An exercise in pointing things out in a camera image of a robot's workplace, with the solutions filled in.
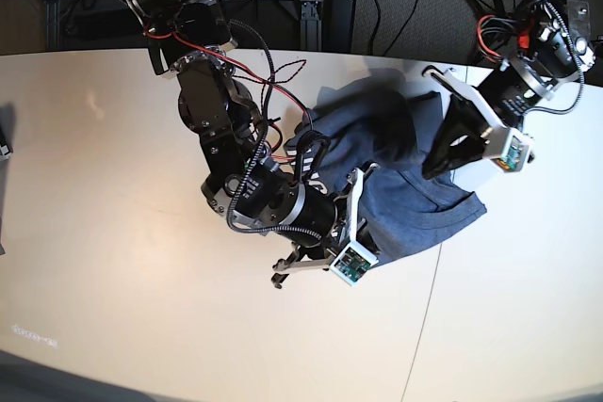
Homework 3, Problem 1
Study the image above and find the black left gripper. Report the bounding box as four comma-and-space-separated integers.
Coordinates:
422, 57, 555, 180

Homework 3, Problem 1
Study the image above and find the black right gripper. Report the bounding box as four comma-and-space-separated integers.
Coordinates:
263, 184, 381, 259

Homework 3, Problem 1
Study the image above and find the blue grey T-shirt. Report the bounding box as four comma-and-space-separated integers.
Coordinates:
309, 69, 487, 265

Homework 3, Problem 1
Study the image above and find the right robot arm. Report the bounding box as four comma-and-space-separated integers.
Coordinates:
124, 0, 344, 259

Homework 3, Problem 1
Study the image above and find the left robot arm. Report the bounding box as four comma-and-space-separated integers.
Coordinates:
363, 0, 595, 264

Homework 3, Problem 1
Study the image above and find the black tripod stand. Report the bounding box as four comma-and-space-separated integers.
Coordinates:
463, 0, 517, 64

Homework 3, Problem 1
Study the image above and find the black power adapter brick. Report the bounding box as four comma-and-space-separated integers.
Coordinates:
323, 0, 356, 54

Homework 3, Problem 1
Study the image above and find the aluminium table leg profile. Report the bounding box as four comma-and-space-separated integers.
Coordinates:
274, 0, 324, 52

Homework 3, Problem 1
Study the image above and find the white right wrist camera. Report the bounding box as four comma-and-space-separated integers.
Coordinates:
329, 241, 378, 287

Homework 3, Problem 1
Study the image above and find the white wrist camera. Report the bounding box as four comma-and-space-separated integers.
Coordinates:
329, 241, 378, 287
483, 127, 534, 173

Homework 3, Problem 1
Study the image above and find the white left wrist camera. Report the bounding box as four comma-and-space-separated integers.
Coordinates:
483, 127, 534, 173

